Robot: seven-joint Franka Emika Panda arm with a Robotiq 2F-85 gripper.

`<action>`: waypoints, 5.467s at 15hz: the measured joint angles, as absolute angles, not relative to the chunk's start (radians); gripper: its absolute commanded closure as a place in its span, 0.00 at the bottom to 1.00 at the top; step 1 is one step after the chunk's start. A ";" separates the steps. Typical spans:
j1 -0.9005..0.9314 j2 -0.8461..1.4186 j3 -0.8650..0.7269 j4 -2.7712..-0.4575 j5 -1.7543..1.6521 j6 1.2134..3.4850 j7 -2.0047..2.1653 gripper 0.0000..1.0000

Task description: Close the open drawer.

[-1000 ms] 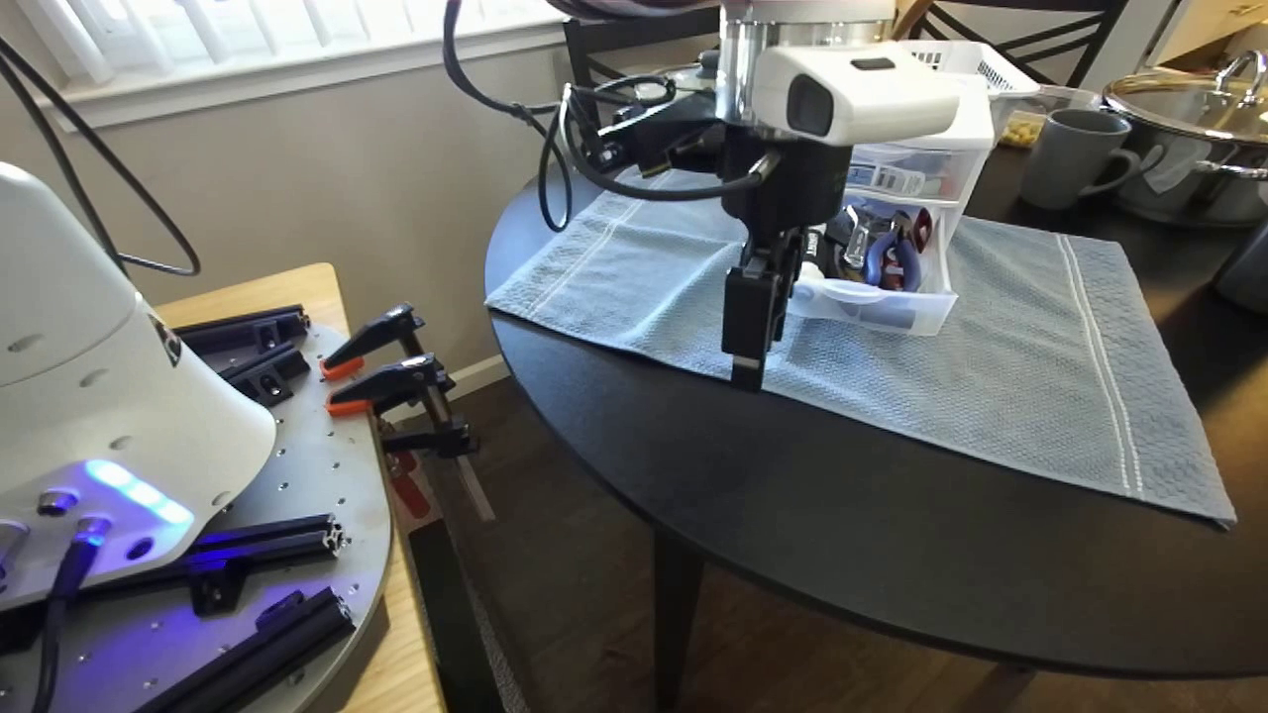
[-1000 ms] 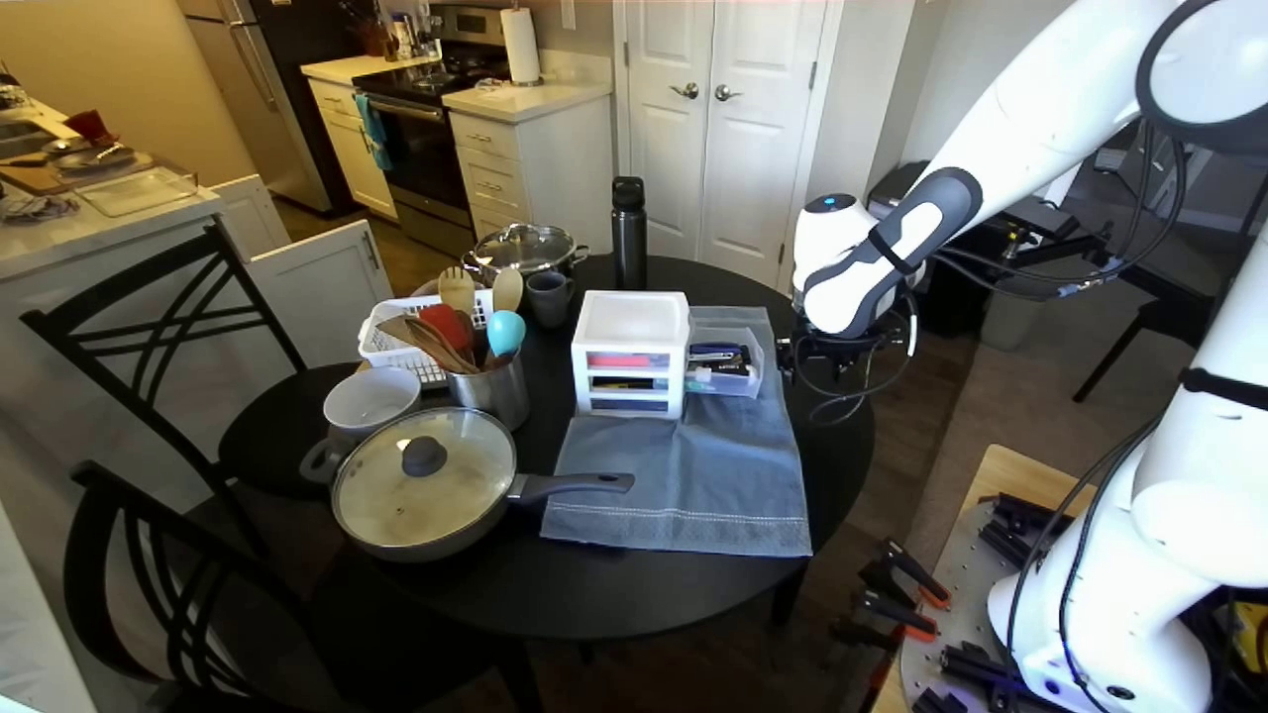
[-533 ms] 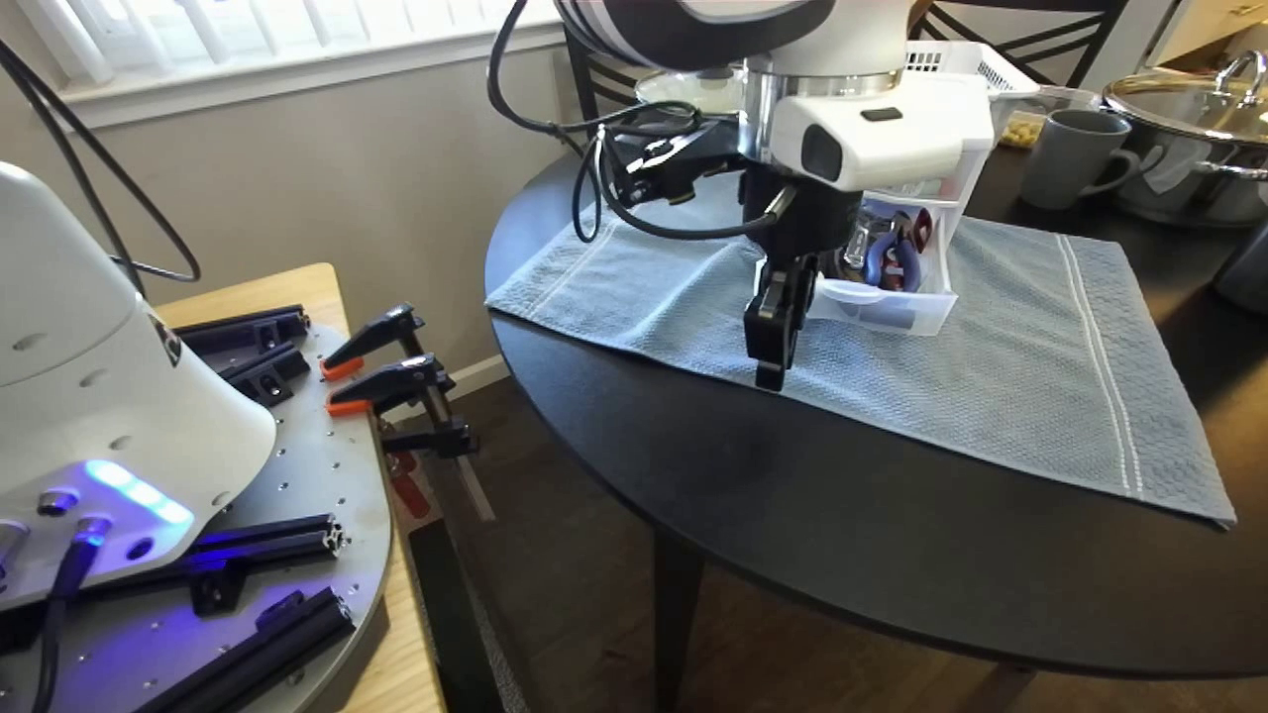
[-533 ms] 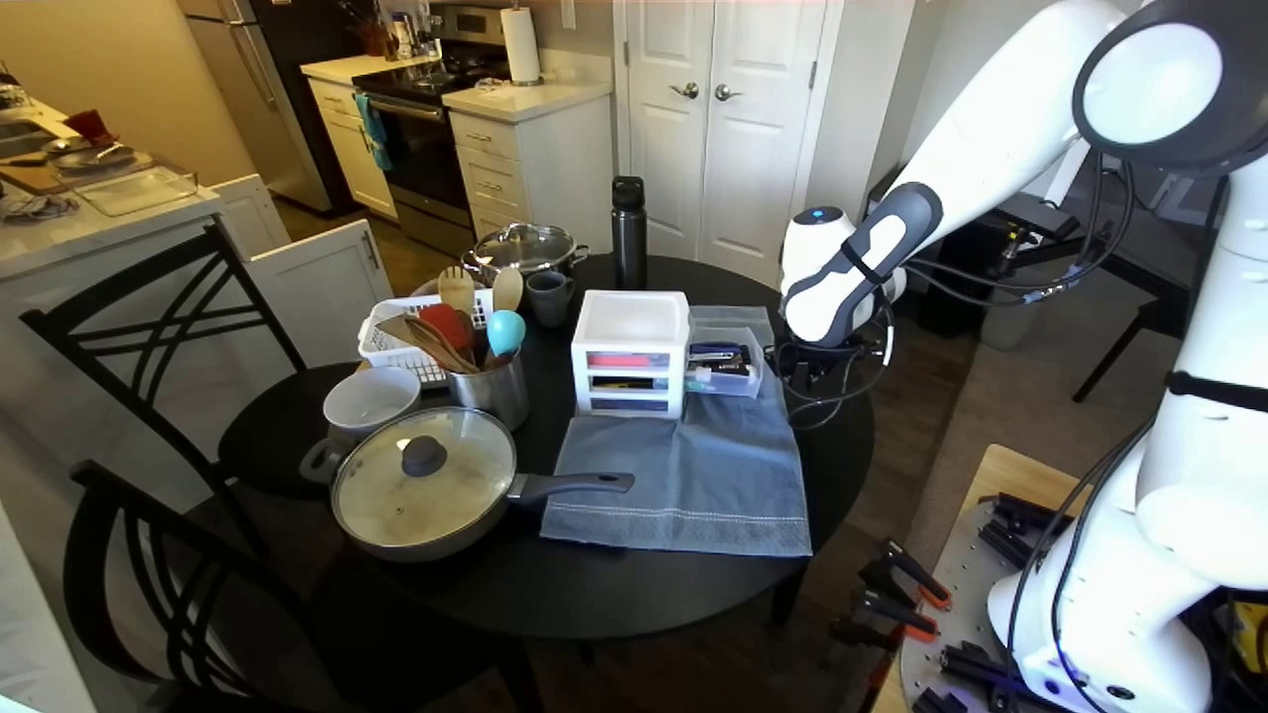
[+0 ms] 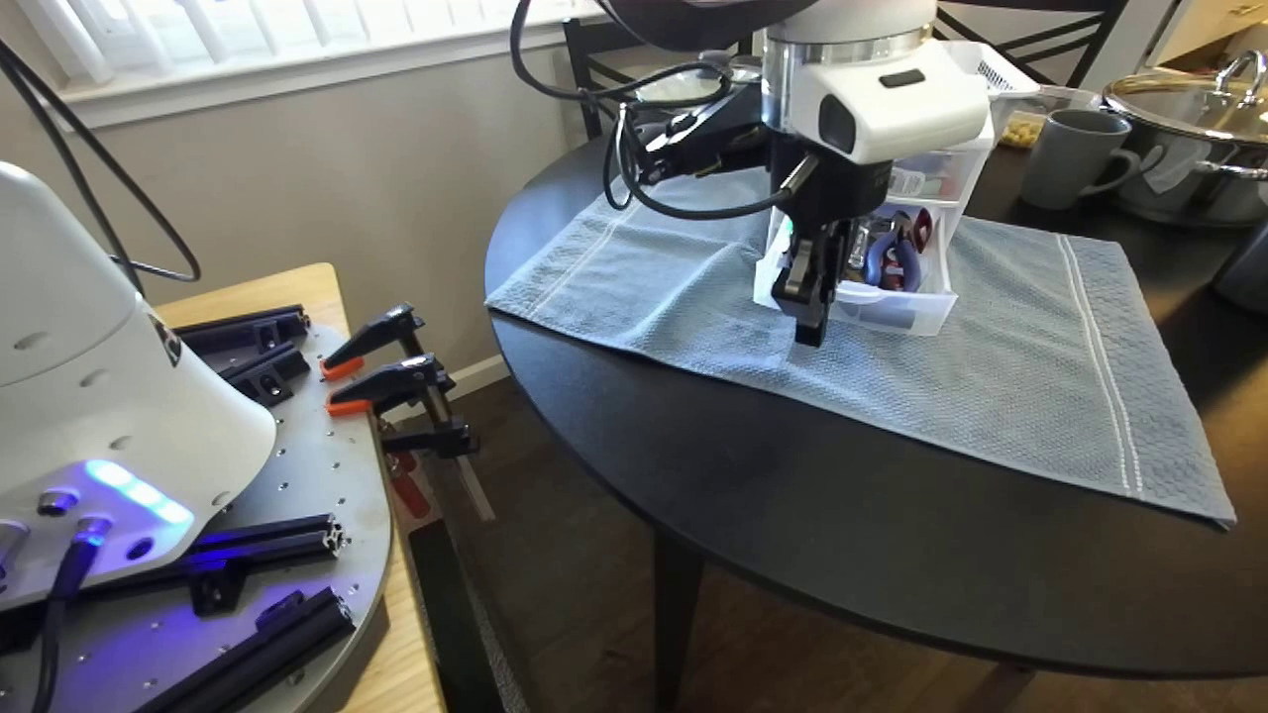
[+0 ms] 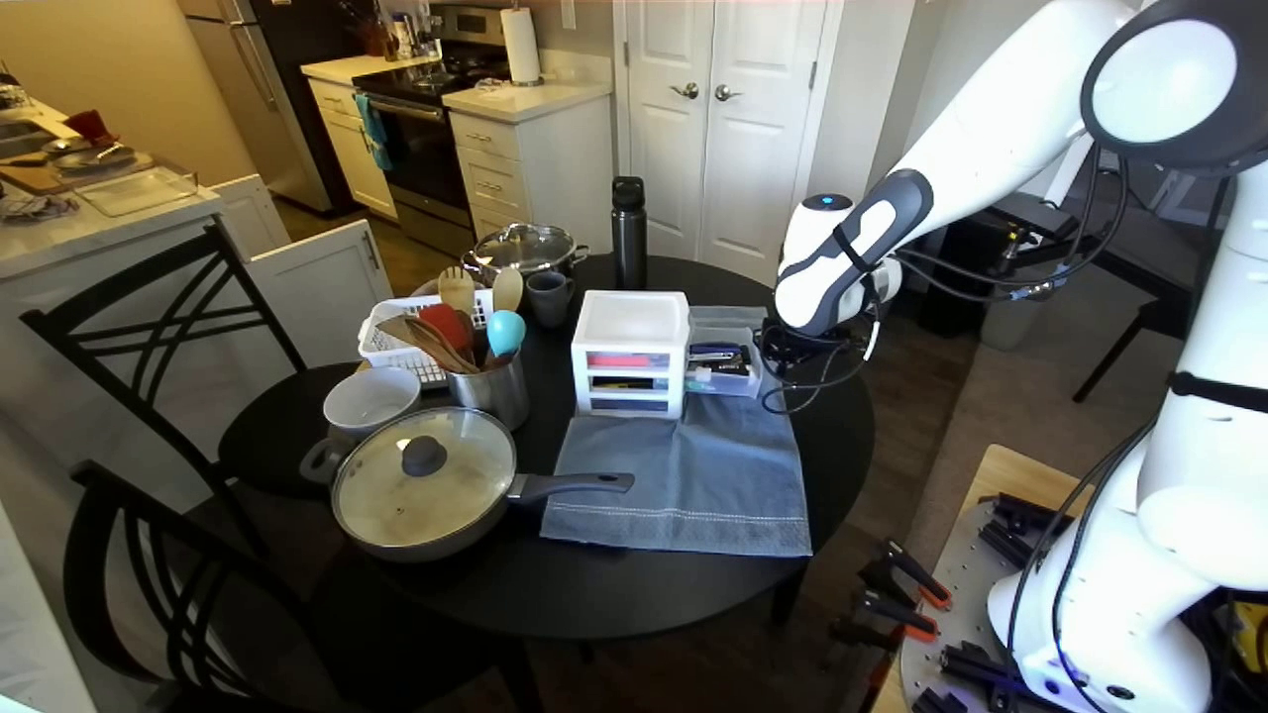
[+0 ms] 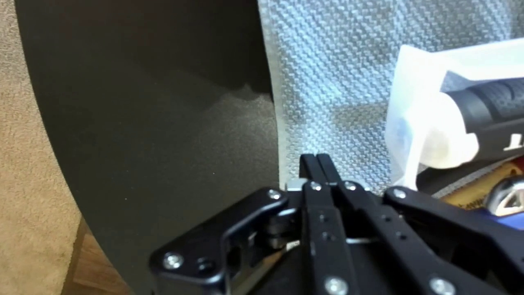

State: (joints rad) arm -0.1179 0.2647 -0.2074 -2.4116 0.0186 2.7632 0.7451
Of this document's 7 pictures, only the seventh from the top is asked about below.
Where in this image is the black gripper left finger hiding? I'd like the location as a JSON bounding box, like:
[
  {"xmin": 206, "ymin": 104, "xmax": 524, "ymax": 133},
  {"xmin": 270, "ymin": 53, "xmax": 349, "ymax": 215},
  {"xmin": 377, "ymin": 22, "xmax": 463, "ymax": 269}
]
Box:
[{"xmin": 149, "ymin": 155, "xmax": 360, "ymax": 295}]

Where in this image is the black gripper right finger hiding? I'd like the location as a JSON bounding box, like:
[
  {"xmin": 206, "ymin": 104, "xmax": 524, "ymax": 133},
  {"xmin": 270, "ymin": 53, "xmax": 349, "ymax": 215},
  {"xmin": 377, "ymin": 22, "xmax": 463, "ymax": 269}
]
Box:
[{"xmin": 316, "ymin": 153, "xmax": 524, "ymax": 295}]

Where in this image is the black tube white cap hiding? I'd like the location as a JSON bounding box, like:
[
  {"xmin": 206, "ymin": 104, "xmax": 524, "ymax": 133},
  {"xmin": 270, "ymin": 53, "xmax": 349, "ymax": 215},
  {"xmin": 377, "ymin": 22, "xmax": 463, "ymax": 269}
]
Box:
[{"xmin": 417, "ymin": 78, "xmax": 524, "ymax": 171}]

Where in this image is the light blue towel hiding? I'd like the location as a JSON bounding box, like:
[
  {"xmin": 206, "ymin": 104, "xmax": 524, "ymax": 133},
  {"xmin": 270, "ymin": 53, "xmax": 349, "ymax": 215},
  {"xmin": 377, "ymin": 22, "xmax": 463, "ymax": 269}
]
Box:
[{"xmin": 255, "ymin": 0, "xmax": 524, "ymax": 194}]

